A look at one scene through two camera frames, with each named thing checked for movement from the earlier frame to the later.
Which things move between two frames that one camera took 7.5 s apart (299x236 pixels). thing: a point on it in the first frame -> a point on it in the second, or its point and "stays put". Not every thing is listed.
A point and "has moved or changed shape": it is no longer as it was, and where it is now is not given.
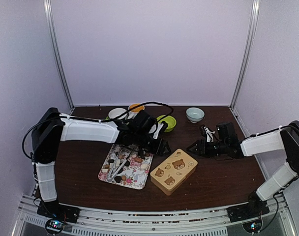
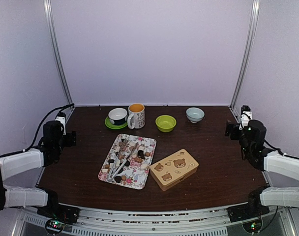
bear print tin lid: x=173 y=169 has moved or changed shape
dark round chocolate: x=117 y=179 stays put
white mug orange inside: x=133 y=113 stays put
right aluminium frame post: x=246 y=53 stays put
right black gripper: x=200 y=144 -> x=233 y=126
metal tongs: x=110 y=178 stays put
